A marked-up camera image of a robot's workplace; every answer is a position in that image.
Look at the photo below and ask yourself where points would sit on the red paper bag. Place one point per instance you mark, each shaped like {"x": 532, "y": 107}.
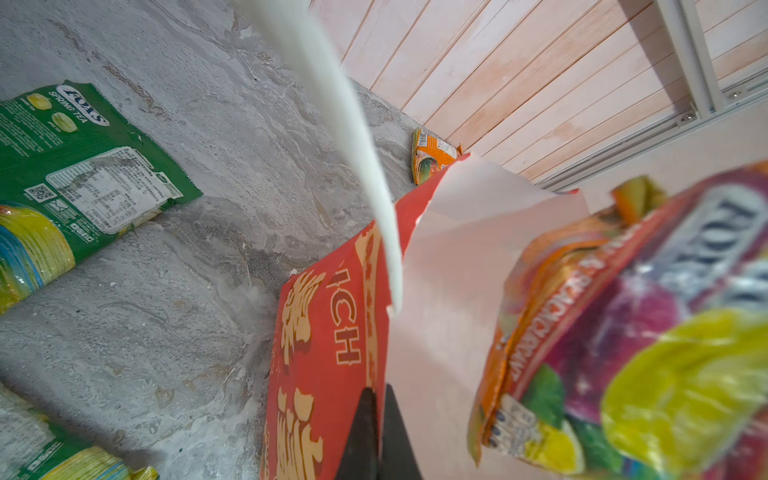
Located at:
{"x": 412, "y": 300}

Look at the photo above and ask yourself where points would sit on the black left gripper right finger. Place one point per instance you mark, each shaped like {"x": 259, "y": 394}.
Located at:
{"x": 397, "y": 460}

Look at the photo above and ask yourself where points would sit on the green candy bag near front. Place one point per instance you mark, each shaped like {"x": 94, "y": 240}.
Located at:
{"x": 33, "y": 447}

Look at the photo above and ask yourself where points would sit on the orange Fox's fruits candy bag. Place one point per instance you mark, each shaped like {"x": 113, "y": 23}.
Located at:
{"x": 632, "y": 344}

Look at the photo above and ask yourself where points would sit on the aluminium frame rail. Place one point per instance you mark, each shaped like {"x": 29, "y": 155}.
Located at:
{"x": 712, "y": 61}

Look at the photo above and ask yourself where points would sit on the green candy bag far left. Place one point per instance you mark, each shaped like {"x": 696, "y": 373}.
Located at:
{"x": 75, "y": 176}

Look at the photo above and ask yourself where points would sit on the green candy bag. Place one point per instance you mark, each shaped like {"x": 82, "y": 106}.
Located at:
{"x": 75, "y": 176}
{"x": 33, "y": 447}

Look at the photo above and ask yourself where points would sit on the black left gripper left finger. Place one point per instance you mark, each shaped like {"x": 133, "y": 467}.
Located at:
{"x": 360, "y": 457}

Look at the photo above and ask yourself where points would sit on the orange candy bag by wall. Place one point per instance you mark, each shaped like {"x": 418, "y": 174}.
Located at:
{"x": 430, "y": 154}

